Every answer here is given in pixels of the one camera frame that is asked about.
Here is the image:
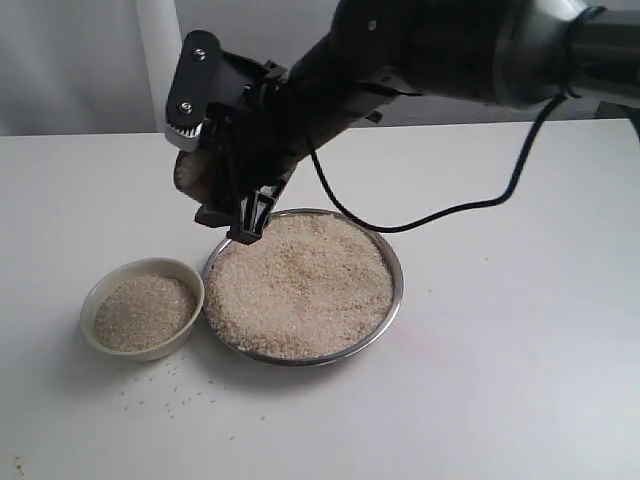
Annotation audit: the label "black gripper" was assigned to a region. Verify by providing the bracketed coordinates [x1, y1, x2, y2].
[195, 52, 320, 245]

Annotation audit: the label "brown wooden cup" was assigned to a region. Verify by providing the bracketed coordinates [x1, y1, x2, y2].
[173, 148, 220, 204]

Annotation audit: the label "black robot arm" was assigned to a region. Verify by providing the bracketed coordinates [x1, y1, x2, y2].
[195, 1, 639, 244]

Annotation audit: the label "large steel rice plate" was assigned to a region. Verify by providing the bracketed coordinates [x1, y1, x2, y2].
[203, 209, 404, 367]

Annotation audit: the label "small white ceramic bowl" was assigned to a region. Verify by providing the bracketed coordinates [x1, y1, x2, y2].
[79, 258, 205, 362]

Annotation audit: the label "spilled rice grains on table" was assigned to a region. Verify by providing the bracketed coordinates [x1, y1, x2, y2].
[114, 349, 232, 419]

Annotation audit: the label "white pole behind table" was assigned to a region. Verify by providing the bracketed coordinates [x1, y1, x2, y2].
[135, 0, 182, 133]

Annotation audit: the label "dark object at right edge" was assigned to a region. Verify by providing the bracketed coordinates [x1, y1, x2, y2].
[595, 102, 640, 136]

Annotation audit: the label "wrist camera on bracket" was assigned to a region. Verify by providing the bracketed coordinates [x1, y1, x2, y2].
[165, 30, 222, 152]

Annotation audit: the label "black cable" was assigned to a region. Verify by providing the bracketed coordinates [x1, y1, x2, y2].
[309, 89, 576, 234]

